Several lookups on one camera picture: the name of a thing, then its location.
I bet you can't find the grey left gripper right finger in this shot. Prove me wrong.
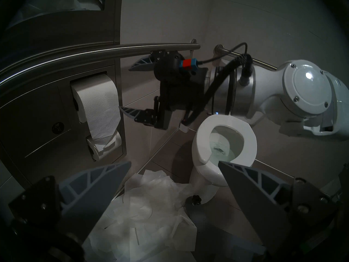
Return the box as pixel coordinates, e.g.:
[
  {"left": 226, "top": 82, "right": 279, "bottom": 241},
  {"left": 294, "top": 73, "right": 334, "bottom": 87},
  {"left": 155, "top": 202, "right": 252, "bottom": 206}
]
[{"left": 219, "top": 160, "right": 340, "bottom": 252}]

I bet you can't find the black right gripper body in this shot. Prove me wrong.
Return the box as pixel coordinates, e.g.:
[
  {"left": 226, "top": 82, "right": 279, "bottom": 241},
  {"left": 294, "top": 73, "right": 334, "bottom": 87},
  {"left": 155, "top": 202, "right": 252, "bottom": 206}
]
[{"left": 154, "top": 52, "right": 209, "bottom": 129}]

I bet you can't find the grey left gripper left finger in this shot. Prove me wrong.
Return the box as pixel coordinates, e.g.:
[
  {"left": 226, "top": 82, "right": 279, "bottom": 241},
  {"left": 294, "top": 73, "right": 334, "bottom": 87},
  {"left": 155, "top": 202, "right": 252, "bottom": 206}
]
[{"left": 8, "top": 161, "right": 132, "bottom": 244}]

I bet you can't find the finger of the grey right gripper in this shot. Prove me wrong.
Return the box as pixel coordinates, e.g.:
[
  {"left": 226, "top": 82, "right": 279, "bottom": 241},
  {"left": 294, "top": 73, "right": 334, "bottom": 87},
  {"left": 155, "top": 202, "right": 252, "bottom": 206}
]
[
  {"left": 129, "top": 50, "right": 166, "bottom": 72},
  {"left": 119, "top": 96, "right": 162, "bottom": 127}
]

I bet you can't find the large toilet paper roll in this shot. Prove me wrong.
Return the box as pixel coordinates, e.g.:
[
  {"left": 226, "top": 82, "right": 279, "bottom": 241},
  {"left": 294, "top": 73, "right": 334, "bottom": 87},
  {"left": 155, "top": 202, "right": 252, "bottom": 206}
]
[{"left": 70, "top": 73, "right": 122, "bottom": 145}]

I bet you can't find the small toilet paper roll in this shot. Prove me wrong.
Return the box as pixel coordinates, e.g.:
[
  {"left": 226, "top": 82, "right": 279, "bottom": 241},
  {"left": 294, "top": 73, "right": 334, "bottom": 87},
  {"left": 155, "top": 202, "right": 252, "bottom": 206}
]
[{"left": 86, "top": 130, "right": 122, "bottom": 161}]

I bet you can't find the white toilet seat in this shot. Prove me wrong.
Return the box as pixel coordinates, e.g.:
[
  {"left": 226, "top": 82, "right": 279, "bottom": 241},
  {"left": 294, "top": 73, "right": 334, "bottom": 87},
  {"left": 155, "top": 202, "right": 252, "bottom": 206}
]
[{"left": 191, "top": 115, "right": 258, "bottom": 165}]

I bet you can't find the pile of paper seat covers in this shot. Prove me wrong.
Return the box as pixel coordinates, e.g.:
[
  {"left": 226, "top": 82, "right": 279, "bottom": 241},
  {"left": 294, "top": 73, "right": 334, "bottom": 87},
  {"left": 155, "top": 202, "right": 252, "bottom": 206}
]
[{"left": 81, "top": 169, "right": 198, "bottom": 262}]

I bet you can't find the white toilet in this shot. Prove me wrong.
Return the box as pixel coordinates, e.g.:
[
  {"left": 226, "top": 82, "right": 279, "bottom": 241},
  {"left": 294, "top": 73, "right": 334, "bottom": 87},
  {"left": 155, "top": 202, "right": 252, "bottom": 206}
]
[{"left": 189, "top": 115, "right": 258, "bottom": 205}]

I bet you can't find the long steel grab bar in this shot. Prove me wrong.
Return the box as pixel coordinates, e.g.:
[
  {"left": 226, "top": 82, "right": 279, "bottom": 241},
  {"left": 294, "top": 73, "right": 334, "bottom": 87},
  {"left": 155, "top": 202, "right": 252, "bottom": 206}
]
[{"left": 0, "top": 39, "right": 201, "bottom": 90}]

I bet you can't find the short steel grab bar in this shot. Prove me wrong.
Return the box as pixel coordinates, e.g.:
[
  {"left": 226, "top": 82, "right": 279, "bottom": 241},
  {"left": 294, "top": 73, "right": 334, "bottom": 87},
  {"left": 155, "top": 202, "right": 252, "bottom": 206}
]
[{"left": 214, "top": 44, "right": 279, "bottom": 71}]

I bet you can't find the blue red right cable connector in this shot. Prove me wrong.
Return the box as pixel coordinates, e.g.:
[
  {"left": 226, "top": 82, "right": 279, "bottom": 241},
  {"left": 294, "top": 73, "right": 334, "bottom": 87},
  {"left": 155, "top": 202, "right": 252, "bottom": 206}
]
[{"left": 179, "top": 58, "right": 198, "bottom": 71}]

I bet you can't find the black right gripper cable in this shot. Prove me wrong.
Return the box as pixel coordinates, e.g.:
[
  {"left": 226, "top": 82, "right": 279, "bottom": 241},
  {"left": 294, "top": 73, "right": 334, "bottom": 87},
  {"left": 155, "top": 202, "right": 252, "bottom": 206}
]
[{"left": 182, "top": 42, "right": 252, "bottom": 126}]

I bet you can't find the stainless steel wall dispenser panel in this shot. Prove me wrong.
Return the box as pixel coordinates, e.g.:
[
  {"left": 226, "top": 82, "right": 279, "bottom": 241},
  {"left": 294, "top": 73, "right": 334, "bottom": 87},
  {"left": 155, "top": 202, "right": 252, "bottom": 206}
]
[{"left": 0, "top": 0, "right": 128, "bottom": 189}]

